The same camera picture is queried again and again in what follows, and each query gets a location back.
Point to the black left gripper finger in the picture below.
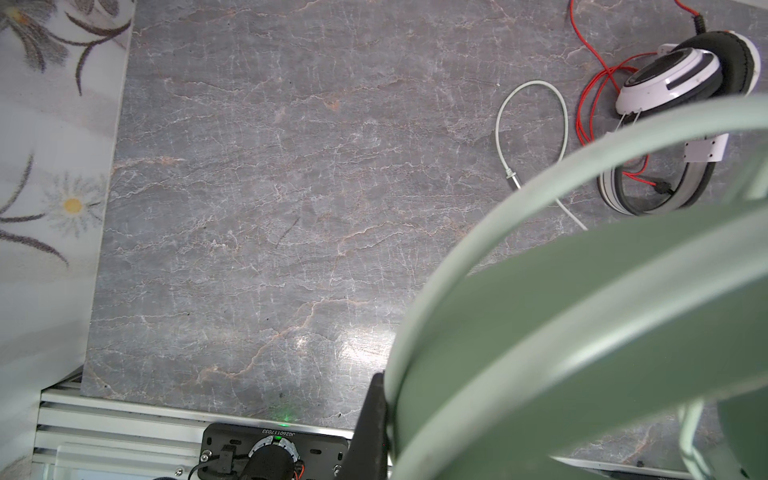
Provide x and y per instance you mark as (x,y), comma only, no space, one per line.
(367,457)

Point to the mint green headphones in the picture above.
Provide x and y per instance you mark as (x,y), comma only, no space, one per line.
(492,373)

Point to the white black headphones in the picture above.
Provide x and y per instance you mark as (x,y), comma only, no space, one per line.
(707,66)

